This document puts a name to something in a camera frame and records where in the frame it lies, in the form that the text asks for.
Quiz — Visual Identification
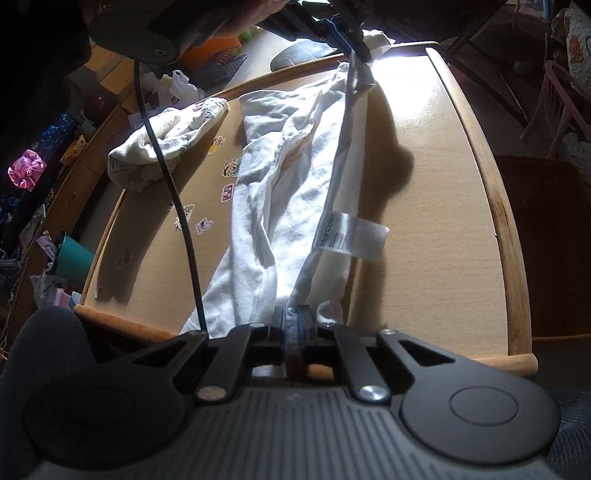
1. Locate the white garment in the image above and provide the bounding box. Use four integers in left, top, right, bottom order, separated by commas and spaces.
180, 28, 397, 370

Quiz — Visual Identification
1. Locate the black wire rack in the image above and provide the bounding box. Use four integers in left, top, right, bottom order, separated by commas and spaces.
194, 51, 247, 90

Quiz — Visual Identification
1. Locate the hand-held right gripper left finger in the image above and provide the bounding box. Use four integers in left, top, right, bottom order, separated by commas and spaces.
122, 307, 287, 402

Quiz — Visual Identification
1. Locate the black round stool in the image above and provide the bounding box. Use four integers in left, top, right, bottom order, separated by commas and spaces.
270, 39, 338, 70

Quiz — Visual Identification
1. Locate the person's left leg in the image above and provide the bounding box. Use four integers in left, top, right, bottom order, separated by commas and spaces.
0, 307, 98, 416

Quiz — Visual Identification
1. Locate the person's right leg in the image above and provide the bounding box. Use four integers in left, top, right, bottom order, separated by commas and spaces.
547, 390, 591, 480

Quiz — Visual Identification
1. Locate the person's leg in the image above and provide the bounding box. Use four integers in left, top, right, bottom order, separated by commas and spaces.
547, 390, 591, 480
0, 307, 98, 416

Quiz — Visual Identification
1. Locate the patterned light cloth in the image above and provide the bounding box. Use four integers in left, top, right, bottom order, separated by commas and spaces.
107, 97, 230, 192

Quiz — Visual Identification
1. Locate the pink chair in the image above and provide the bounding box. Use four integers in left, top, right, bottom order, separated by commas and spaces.
522, 60, 591, 160

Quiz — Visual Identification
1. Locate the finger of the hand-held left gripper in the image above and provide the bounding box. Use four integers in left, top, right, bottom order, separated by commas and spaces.
330, 0, 370, 35
277, 2, 372, 63

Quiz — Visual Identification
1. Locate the orange basket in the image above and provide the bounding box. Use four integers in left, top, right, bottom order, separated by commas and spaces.
182, 34, 243, 70

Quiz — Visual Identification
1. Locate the person's left hand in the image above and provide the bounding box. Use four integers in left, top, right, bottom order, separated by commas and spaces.
217, 0, 284, 35

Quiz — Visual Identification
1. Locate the black cable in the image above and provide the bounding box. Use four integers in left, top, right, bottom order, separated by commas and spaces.
134, 59, 208, 333

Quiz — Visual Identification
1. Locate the teal container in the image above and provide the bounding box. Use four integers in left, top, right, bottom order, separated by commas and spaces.
55, 235, 95, 287

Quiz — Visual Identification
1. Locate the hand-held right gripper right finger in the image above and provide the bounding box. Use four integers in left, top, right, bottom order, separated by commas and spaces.
298, 305, 481, 404

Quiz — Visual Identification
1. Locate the white plastic bag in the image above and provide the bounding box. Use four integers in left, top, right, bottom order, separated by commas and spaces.
157, 69, 206, 109

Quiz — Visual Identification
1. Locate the wooden low cabinet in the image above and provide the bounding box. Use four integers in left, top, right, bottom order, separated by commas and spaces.
18, 99, 139, 268

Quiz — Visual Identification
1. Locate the heart print quilt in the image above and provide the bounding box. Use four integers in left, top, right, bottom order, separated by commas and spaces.
551, 0, 591, 88

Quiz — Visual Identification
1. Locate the shiny pink bag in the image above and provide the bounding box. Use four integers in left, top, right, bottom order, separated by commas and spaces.
8, 148, 49, 191

